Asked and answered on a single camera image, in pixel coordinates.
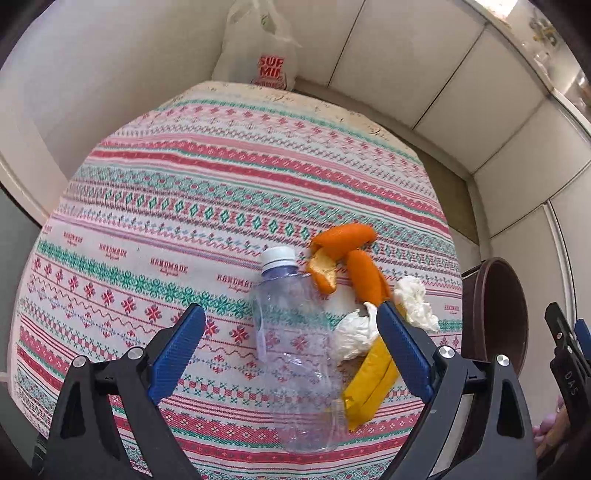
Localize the patterned woven tablecloth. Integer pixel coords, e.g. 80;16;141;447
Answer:
9;80;465;480

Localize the white plastic shopping bag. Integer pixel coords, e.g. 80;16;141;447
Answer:
211;0;300;90

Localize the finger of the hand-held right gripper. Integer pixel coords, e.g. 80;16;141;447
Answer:
575;318;591;358
545;302;580;361

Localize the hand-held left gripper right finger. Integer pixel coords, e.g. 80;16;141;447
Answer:
376;302;539;480

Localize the person's right hand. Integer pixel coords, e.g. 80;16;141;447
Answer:
531;406;573;450

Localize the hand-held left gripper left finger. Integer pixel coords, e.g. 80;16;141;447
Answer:
34;303;206;480

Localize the brown plastic trash bin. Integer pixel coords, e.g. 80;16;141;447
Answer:
462;257;529;386

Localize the white tissue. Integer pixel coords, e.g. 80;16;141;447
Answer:
333;302;382;361
392;275;440;333

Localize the orange peel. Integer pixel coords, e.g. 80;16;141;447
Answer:
308;223;377;295
346;249;392;308

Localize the white kitchen countertop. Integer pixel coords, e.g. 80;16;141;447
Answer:
480;0;591;121

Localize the white cabinet door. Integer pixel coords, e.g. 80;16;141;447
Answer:
411;25;546;176
329;0;486;130
473;99;591;237
277;0;368;89

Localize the clear plastic bottle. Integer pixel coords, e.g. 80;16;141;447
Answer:
252;246;349;453

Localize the yellow snack packet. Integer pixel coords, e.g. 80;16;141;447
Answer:
342;335;400;432

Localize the white cabinet drawer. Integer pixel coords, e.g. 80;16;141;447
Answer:
487;203;578;324
547;185;591;324

